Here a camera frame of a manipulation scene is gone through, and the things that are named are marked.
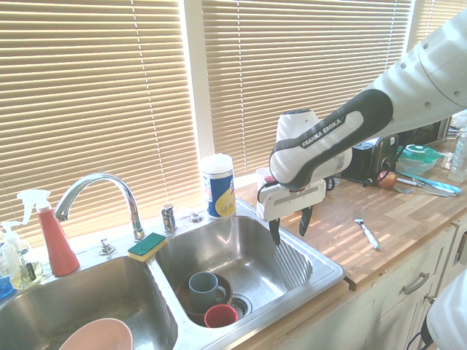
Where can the person in white shirt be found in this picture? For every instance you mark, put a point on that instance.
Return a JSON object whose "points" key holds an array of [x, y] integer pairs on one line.
{"points": [[448, 317]]}

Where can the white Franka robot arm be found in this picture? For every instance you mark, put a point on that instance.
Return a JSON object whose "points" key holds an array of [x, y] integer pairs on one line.
{"points": [[328, 142]]}

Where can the red spray bottle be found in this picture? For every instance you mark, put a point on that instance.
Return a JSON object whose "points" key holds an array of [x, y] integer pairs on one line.
{"points": [[58, 248]]}

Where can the small chrome sink knob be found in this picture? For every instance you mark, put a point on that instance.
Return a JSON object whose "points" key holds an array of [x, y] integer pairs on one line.
{"points": [[106, 248]]}

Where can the red cup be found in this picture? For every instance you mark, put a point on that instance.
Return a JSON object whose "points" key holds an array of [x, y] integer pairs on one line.
{"points": [[220, 317]]}

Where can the chrome sink hole cap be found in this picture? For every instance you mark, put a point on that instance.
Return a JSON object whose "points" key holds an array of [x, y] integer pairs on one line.
{"points": [[196, 218]]}

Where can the white wipes canister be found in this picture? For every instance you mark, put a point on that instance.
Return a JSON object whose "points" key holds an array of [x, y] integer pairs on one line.
{"points": [[219, 186]]}

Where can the black toaster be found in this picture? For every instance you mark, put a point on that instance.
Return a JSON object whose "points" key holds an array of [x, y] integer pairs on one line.
{"points": [[368, 160]]}

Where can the white cup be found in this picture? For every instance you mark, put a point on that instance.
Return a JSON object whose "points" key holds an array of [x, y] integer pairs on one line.
{"points": [[262, 176]]}

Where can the clear plastic water bottle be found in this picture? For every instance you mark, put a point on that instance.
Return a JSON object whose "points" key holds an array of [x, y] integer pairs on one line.
{"points": [[459, 160]]}

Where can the medium beige window blind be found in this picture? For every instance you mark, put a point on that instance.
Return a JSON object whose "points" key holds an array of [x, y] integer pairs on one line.
{"points": [[284, 65]]}

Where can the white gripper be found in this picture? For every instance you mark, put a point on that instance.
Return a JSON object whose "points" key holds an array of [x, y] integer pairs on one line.
{"points": [[292, 202]]}

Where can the sink drain strainer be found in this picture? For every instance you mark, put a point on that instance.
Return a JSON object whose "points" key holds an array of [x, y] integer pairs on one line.
{"points": [[241, 304]]}

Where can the cream kitchen cabinet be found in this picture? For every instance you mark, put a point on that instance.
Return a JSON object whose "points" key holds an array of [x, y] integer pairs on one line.
{"points": [[365, 313]]}

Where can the clear soap pump bottle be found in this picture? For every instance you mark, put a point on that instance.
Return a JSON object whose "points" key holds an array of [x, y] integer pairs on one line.
{"points": [[18, 270]]}

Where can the stainless steel double sink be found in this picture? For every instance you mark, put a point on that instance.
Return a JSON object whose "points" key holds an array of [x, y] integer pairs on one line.
{"points": [[255, 251]]}

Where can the clear container green lid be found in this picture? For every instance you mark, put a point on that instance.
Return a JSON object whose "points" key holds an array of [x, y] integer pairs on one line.
{"points": [[417, 160]]}

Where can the red apple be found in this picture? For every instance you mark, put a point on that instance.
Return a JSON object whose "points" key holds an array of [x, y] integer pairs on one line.
{"points": [[387, 179]]}

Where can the dark countertop appliance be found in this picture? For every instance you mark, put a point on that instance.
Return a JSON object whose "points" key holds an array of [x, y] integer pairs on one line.
{"points": [[427, 133]]}

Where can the white marker pen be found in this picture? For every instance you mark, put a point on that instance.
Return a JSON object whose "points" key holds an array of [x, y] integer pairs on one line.
{"points": [[406, 180]]}

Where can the grey mug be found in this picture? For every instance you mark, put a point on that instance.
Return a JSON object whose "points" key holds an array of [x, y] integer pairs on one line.
{"points": [[204, 289]]}

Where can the brown bowl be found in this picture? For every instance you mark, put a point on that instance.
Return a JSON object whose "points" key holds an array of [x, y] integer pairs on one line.
{"points": [[228, 289]]}

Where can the wide beige window blind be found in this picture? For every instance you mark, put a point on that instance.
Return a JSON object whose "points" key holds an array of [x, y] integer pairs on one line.
{"points": [[91, 109]]}

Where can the green and yellow sponge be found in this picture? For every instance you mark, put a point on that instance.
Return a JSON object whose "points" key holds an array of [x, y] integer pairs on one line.
{"points": [[147, 245]]}

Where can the narrow beige window blind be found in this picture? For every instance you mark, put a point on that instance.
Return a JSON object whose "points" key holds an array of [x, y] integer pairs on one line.
{"points": [[434, 14]]}

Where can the teal knife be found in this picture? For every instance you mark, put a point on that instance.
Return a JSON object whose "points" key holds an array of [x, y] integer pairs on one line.
{"points": [[434, 184]]}

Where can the small silver utensil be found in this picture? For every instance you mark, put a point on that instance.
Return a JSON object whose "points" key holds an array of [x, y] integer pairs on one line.
{"points": [[401, 189]]}

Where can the pink bowl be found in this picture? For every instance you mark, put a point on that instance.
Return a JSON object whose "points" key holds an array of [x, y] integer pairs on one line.
{"points": [[102, 335]]}

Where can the blue dish soap bottle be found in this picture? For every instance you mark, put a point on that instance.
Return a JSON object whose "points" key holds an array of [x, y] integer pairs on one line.
{"points": [[5, 288]]}

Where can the chrome curved faucet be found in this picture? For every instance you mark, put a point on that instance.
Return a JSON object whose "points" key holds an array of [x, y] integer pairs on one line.
{"points": [[124, 189]]}

